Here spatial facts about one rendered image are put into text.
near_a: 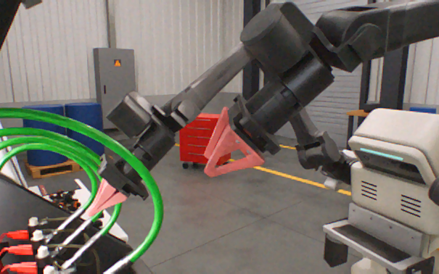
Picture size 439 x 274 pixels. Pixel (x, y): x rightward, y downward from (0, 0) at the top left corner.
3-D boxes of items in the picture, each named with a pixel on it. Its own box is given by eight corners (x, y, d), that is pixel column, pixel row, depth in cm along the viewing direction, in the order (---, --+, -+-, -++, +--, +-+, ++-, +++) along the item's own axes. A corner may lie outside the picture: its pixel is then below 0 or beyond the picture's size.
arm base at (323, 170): (361, 161, 101) (333, 153, 112) (348, 148, 97) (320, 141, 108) (348, 184, 100) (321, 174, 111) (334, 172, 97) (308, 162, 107)
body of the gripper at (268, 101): (236, 125, 38) (283, 82, 36) (229, 101, 47) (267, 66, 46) (271, 159, 40) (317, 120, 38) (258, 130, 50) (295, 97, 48)
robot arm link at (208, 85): (271, 45, 89) (244, 63, 96) (260, 27, 88) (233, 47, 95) (191, 125, 59) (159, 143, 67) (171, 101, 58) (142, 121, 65)
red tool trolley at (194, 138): (179, 169, 510) (178, 116, 493) (193, 162, 551) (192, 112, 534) (219, 175, 483) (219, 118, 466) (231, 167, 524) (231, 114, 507)
